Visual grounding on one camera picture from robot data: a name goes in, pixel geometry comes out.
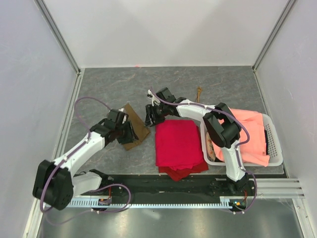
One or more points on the right aluminium corner post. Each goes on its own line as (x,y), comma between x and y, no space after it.
(274,32)

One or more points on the white plastic basket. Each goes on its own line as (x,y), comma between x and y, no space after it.
(274,149)

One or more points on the left aluminium corner post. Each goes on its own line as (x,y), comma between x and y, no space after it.
(57,33)

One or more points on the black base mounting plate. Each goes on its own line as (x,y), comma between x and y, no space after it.
(194,189)

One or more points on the brown fabric napkin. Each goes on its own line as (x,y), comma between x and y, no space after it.
(142,132)

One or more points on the salmon pink cloth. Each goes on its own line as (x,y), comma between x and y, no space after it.
(254,151)

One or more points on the patterned cloth in basket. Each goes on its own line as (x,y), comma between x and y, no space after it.
(209,147)

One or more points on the red folded cloth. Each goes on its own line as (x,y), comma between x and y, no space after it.
(178,144)

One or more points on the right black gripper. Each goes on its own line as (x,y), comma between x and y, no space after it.
(150,121)

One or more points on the dark red cloth underneath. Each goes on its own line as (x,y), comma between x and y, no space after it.
(177,175)

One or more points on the gold spoon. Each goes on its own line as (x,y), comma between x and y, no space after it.
(199,91)

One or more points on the black cloth in basket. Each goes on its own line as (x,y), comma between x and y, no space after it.
(266,142)

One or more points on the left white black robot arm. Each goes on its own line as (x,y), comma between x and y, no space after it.
(56,182)

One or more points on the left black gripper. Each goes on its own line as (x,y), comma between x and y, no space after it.
(130,136)

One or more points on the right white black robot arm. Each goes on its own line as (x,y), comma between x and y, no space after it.
(216,121)

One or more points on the grey slotted cable duct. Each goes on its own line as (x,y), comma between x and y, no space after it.
(94,202)

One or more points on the aluminium corner post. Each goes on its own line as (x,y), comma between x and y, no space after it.
(274,32)
(57,33)

